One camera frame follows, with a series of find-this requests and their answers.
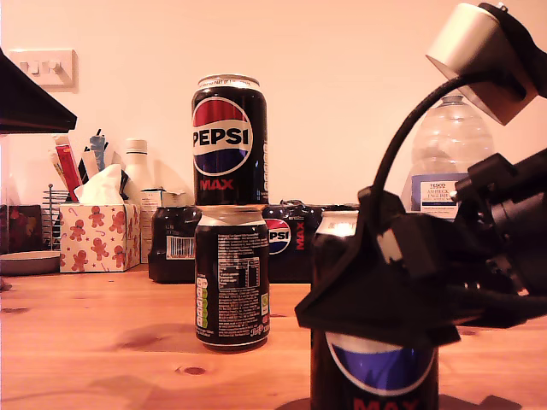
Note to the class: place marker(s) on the large clear water bottle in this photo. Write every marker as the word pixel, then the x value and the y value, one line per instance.
pixel 444 145

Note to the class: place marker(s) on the white wall light switch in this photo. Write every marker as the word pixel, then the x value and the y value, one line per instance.
pixel 51 60

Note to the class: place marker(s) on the small white carton box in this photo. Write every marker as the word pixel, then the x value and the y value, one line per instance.
pixel 151 198

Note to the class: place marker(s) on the black and white packet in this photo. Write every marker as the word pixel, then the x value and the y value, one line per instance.
pixel 90 164

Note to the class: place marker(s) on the white tissue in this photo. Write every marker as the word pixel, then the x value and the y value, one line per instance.
pixel 100 185

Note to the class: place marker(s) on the blue packet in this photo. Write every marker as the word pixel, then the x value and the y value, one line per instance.
pixel 99 149

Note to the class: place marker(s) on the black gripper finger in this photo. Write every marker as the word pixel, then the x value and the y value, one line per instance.
pixel 30 107
pixel 372 294

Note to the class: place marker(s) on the black shrink-wrapped Pepsi multipack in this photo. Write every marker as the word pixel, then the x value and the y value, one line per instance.
pixel 288 265

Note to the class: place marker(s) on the cream stick packet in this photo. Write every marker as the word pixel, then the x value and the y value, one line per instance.
pixel 55 166

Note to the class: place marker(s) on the black Pepsi Max can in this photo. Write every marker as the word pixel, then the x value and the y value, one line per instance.
pixel 376 371
pixel 233 282
pixel 228 141

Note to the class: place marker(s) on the white plastic bottle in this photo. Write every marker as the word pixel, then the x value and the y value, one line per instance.
pixel 137 166

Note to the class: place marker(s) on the grey plate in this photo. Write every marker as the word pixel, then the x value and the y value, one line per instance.
pixel 30 261

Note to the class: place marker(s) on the gingerbread print tissue box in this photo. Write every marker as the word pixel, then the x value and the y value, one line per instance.
pixel 100 239

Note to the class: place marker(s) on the gripper white camera box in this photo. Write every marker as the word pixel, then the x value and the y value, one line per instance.
pixel 466 38

